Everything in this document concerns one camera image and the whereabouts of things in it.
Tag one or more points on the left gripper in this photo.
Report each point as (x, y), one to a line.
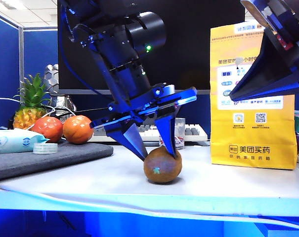
(132, 93)

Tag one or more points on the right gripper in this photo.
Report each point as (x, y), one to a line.
(285, 19)

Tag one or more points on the brown kiwifruit with green sticker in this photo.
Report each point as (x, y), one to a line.
(162, 168)

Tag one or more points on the yellow printed paper bag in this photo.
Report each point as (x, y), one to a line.
(253, 138)

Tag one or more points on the white and grey keyboard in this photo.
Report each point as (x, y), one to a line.
(196, 132)

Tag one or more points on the black computer monitor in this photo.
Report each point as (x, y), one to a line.
(201, 49)

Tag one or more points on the grey felt mat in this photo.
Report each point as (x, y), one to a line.
(53, 158)

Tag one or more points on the red orange round fruit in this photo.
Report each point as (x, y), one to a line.
(49, 128)

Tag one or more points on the clear tape roll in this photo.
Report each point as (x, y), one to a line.
(45, 148)

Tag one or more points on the silver honeycomb figurine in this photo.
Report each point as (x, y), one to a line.
(51, 79)

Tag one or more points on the small pineapple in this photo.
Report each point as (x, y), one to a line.
(31, 98)

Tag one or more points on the light blue wet wipes pack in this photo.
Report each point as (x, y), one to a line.
(11, 142)

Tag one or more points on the grey partition post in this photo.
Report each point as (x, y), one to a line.
(21, 59)

